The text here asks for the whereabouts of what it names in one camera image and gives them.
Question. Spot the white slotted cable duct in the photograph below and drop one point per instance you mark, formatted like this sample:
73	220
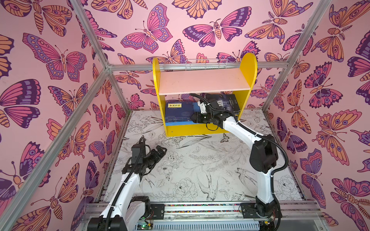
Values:
207	226

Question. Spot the small green circuit board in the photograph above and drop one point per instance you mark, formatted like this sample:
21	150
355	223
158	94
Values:
144	226

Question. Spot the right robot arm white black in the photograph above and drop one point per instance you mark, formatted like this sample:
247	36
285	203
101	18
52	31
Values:
267	156

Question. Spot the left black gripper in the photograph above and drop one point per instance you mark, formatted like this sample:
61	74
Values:
156	157

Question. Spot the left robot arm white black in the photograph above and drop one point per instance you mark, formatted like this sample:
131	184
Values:
125	210

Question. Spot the black wolf eye book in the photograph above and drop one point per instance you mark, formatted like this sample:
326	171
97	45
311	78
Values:
223	102

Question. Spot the navy book yellow label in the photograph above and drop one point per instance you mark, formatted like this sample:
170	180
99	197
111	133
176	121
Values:
179	123

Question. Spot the aluminium front rail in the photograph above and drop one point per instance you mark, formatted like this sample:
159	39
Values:
289	209

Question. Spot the navy book underneath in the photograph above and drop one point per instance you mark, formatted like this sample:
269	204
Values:
169	121

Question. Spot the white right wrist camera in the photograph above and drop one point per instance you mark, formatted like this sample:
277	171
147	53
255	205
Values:
202	107

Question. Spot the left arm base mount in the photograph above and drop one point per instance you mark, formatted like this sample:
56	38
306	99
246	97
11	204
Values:
153	212

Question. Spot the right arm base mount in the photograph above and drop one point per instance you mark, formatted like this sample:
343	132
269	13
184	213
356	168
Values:
251	210

